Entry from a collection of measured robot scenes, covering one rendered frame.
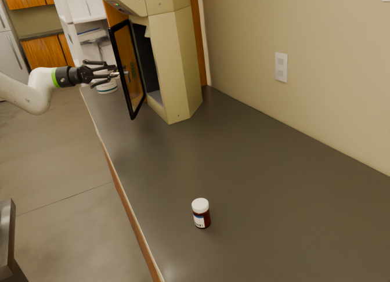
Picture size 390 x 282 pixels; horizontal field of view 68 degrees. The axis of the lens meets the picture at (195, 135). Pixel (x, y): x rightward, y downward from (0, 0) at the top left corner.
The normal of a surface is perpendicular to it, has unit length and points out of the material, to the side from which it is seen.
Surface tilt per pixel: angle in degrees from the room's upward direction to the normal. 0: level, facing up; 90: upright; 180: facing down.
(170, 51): 90
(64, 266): 0
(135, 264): 0
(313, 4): 90
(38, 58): 90
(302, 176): 0
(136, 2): 90
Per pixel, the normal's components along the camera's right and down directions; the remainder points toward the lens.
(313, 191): -0.12, -0.87
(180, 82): 0.43, 0.38
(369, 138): -0.89, 0.31
